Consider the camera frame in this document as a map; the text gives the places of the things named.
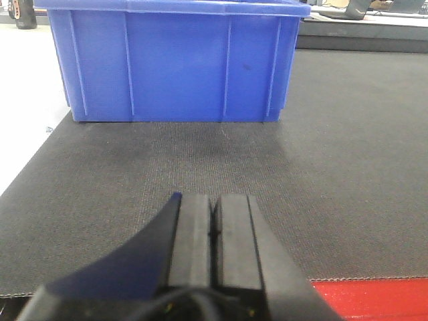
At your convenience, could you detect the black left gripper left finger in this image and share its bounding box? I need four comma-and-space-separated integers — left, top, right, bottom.
18, 193, 211, 320

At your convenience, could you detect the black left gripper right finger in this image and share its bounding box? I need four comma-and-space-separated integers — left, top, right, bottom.
211, 194, 342, 320

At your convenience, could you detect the black conveyor belt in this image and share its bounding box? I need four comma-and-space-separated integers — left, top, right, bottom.
1, 50, 427, 297

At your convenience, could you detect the blue plastic crate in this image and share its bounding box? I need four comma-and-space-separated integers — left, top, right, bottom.
34, 1, 311, 122

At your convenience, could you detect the red conveyor frame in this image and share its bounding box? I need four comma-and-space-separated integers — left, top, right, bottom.
312, 278, 427, 320

